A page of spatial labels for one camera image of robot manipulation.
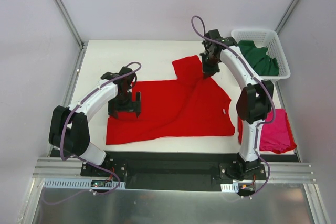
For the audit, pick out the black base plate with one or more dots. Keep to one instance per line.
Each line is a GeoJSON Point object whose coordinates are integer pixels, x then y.
{"type": "Point", "coordinates": [176, 171]}

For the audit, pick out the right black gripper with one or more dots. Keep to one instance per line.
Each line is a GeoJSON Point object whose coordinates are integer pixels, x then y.
{"type": "Point", "coordinates": [210, 67]}

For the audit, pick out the folded red t shirt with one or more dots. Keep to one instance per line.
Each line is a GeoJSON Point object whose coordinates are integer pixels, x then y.
{"type": "Point", "coordinates": [293, 144]}

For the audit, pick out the green t shirt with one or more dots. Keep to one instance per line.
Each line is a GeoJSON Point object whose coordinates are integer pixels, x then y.
{"type": "Point", "coordinates": [259, 59]}

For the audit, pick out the aluminium rail frame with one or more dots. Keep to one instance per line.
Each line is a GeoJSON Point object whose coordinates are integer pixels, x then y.
{"type": "Point", "coordinates": [289, 194]}

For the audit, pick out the red t shirt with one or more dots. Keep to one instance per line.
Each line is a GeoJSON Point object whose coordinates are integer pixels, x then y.
{"type": "Point", "coordinates": [189, 106]}
{"type": "Point", "coordinates": [293, 144]}

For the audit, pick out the white plastic basket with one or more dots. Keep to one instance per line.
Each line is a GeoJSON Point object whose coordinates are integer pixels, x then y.
{"type": "Point", "coordinates": [266, 38]}

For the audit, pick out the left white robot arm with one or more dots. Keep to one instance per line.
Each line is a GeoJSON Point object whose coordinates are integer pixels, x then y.
{"type": "Point", "coordinates": [69, 129]}

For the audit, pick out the white cable duct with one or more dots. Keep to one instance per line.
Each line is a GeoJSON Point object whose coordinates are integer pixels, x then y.
{"type": "Point", "coordinates": [82, 184]}
{"type": "Point", "coordinates": [230, 188]}

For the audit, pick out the left white cable duct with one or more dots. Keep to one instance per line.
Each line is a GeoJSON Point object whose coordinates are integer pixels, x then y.
{"type": "Point", "coordinates": [82, 184]}

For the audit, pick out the right white cable duct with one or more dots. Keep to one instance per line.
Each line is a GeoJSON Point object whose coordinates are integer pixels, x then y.
{"type": "Point", "coordinates": [230, 188]}

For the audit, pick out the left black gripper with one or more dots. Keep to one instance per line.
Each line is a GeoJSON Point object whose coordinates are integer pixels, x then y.
{"type": "Point", "coordinates": [125, 106]}

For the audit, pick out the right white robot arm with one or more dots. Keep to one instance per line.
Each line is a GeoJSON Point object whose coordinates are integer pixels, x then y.
{"type": "Point", "coordinates": [254, 102]}

